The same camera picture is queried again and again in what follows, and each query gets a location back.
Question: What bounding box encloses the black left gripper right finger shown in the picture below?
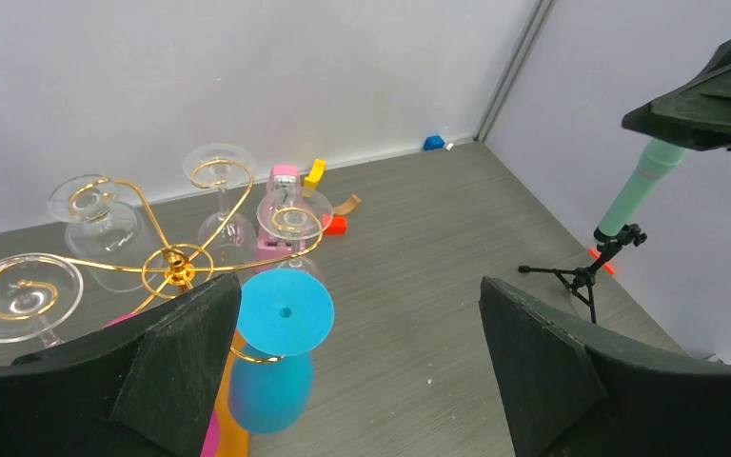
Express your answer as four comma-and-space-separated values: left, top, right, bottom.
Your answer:
479, 277, 731, 456

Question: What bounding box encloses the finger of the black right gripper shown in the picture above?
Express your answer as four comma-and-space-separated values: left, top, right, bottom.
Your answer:
622, 39, 731, 151

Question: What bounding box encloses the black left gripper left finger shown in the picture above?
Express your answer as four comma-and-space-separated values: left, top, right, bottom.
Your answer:
0, 273, 241, 456

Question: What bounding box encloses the blue plastic wine glass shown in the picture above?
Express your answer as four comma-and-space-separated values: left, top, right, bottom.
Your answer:
228, 268, 335, 435

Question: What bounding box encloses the clear wine glass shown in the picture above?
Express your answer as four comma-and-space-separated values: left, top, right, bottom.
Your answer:
256, 186, 334, 282
182, 142, 256, 266
48, 174, 159, 268
0, 253, 84, 348

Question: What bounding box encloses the orange wooden rack base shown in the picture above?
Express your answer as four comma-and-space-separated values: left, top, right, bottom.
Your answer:
215, 352, 250, 457

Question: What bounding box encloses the mint green microphone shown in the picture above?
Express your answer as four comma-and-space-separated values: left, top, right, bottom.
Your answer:
594, 139, 687, 246

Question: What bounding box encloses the pink metronome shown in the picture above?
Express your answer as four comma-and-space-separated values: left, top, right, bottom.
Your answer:
256, 165, 309, 261

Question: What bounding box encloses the red block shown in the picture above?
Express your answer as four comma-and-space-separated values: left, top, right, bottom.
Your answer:
323, 214, 348, 236

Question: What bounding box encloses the yellow curved block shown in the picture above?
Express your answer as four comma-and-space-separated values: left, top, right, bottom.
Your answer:
304, 159, 326, 189

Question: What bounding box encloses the tan arch block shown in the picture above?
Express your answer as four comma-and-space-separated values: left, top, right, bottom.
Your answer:
334, 194, 362, 216

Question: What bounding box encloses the blue block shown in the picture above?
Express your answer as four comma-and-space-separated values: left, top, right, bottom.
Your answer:
423, 135, 446, 150

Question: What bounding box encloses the gold wire glass rack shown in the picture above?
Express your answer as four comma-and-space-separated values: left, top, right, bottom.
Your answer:
0, 157, 326, 366

